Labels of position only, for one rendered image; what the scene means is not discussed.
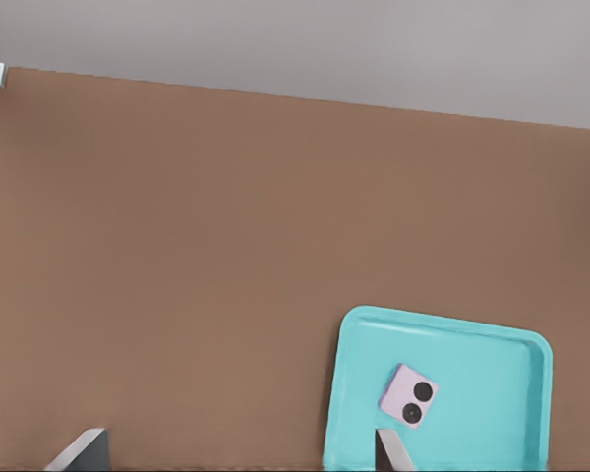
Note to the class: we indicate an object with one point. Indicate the small pale lilac phone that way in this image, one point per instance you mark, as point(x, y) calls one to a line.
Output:
point(406, 396)

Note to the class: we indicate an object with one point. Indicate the pale blue-green tray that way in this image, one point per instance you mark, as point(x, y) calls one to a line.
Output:
point(472, 373)

